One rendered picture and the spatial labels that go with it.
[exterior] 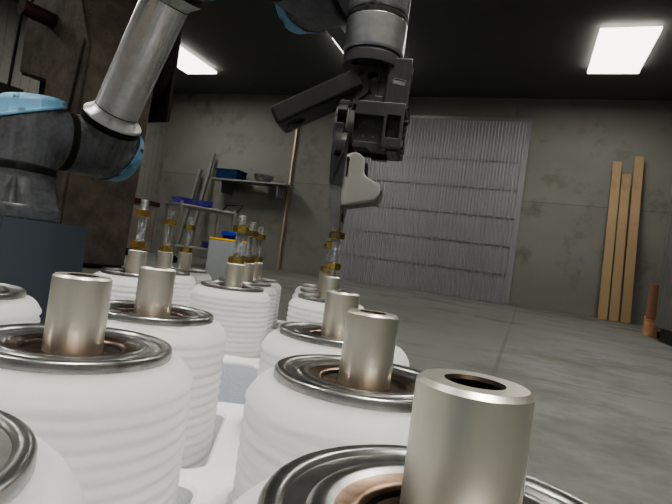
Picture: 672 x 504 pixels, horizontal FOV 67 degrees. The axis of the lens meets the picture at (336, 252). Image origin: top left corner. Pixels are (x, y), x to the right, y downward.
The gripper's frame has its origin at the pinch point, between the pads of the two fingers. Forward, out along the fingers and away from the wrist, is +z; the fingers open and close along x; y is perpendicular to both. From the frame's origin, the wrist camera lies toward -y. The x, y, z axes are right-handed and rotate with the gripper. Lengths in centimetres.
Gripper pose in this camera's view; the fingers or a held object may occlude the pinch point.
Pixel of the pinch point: (333, 218)
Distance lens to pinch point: 63.0
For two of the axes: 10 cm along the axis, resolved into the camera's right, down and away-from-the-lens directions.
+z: -1.4, 9.9, -0.2
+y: 9.8, 1.3, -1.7
